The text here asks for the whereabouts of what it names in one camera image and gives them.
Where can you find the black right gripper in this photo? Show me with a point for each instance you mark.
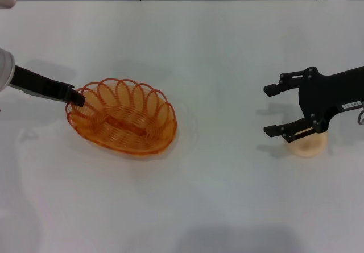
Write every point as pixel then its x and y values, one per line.
pixel 321 93

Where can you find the round pale bread bun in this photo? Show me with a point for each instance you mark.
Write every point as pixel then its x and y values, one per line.
pixel 308 149

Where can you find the orange woven plastic basket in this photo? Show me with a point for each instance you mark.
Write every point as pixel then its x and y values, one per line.
pixel 125 133

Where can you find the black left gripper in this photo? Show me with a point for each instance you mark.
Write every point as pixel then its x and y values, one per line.
pixel 39 86

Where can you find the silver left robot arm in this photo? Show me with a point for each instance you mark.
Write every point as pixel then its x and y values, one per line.
pixel 5 68

